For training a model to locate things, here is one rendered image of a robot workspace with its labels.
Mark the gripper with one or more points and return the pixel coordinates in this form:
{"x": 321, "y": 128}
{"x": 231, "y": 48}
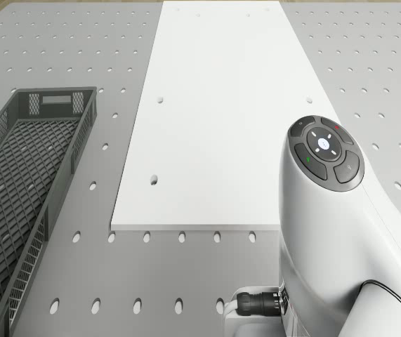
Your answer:
{"x": 256, "y": 302}

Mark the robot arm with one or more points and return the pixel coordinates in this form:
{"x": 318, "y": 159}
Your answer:
{"x": 330, "y": 231}

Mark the white board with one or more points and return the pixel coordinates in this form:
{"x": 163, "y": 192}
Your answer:
{"x": 221, "y": 123}

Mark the dark grey basket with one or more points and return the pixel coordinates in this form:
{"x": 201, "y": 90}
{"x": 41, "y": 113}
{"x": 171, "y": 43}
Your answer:
{"x": 14, "y": 182}

